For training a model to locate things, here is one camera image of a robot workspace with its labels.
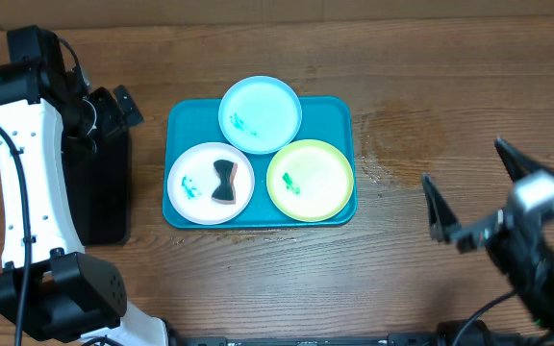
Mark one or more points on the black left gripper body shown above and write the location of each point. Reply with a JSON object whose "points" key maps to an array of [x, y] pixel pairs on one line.
{"points": [[92, 124]]}

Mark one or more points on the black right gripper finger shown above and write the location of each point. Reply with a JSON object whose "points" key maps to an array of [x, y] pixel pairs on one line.
{"points": [[517, 164], [442, 220]]}

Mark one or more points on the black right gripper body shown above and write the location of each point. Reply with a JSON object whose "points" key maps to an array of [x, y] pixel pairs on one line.
{"points": [[522, 252]]}

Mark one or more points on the white pink plate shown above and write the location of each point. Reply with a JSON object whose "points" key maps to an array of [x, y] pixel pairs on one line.
{"points": [[192, 181]]}

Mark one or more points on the pink and black sponge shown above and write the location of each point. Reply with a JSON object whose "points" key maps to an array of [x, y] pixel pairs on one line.
{"points": [[225, 192]]}

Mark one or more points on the light blue plate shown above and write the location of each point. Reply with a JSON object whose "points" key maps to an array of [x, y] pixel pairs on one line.
{"points": [[260, 115]]}

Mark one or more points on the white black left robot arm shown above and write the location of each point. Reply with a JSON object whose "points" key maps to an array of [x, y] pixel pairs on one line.
{"points": [[50, 287]]}

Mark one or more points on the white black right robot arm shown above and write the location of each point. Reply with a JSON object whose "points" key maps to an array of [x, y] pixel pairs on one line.
{"points": [[532, 283]]}

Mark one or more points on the teal plastic tray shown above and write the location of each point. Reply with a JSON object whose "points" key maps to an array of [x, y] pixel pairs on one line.
{"points": [[194, 122]]}

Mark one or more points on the black rectangular tray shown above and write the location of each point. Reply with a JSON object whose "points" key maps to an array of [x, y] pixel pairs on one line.
{"points": [[98, 184]]}

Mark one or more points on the yellow green plate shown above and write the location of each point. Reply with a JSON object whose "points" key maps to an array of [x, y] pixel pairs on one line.
{"points": [[310, 180]]}

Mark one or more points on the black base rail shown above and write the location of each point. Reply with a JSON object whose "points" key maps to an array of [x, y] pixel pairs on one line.
{"points": [[393, 339]]}

